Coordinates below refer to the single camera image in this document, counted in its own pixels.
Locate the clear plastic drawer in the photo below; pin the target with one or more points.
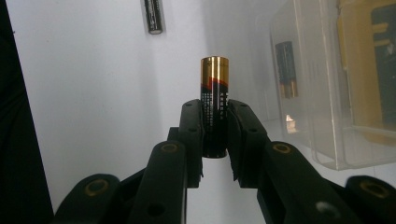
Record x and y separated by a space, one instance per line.
323 130

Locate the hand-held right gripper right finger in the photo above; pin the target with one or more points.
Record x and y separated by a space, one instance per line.
246 140

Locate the yellow and black organizer cabinet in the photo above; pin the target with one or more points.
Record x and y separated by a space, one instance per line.
358 77

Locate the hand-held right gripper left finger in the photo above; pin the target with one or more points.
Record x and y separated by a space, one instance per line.
193 140

